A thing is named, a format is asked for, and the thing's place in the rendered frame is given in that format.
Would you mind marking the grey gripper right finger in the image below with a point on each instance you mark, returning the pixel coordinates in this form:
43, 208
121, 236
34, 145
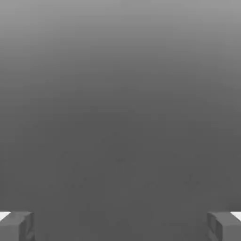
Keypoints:
226, 226

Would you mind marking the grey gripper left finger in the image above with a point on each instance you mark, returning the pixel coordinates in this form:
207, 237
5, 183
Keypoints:
15, 226

